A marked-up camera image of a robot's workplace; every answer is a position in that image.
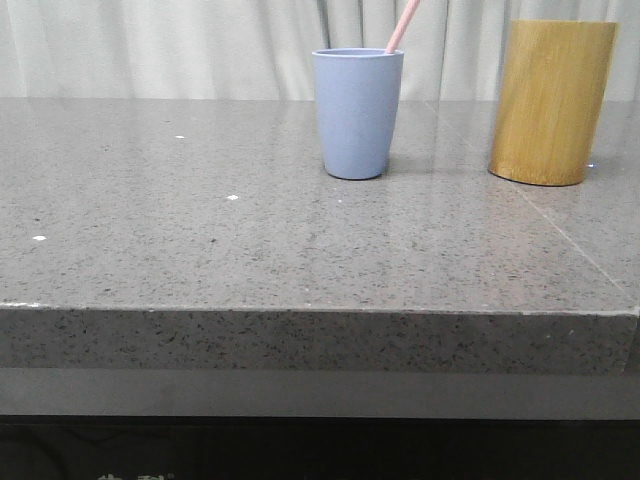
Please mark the blue plastic cup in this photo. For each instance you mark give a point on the blue plastic cup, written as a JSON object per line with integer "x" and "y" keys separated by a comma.
{"x": 356, "y": 95}

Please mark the bamboo wooden cup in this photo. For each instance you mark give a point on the bamboo wooden cup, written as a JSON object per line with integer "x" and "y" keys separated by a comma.
{"x": 553, "y": 84}

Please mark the white curtain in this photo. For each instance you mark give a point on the white curtain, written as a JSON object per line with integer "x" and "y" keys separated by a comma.
{"x": 261, "y": 50}

